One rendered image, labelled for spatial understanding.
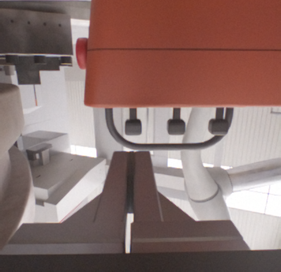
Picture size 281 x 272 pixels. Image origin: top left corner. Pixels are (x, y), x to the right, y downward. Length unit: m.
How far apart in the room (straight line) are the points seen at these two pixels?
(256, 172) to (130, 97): 0.79
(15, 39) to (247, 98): 1.21
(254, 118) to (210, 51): 13.61
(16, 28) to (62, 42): 0.22
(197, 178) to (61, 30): 1.04
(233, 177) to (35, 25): 1.20
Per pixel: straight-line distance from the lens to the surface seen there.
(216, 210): 0.73
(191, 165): 0.65
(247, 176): 0.91
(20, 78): 1.41
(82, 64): 0.24
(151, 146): 0.32
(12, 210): 1.42
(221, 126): 0.28
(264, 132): 14.08
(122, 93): 0.17
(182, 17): 0.19
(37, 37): 1.30
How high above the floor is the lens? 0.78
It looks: 15 degrees up
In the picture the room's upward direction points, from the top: 180 degrees clockwise
